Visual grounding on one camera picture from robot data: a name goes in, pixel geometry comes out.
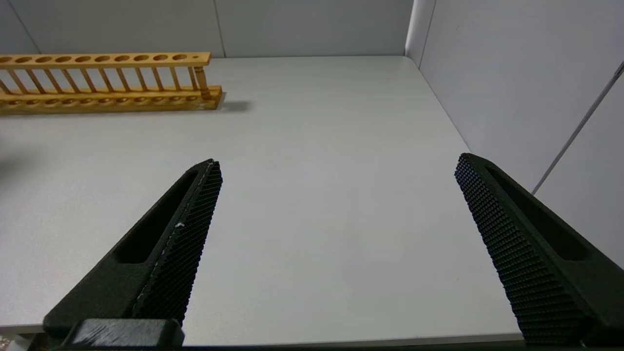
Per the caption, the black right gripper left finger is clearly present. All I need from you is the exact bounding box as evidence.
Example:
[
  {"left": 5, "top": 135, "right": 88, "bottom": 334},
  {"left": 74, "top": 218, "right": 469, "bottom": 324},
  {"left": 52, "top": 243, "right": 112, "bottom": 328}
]
[{"left": 43, "top": 158, "right": 223, "bottom": 337}]

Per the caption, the wooden test tube rack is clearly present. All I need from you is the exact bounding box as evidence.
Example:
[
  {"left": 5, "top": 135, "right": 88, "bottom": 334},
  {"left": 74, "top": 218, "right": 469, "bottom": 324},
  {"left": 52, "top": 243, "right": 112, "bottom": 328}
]
[{"left": 0, "top": 52, "right": 224, "bottom": 115}]

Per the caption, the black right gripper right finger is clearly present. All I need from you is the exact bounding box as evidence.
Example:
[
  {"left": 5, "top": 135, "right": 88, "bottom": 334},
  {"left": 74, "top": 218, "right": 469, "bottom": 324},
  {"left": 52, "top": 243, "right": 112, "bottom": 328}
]
[{"left": 455, "top": 153, "right": 624, "bottom": 345}]

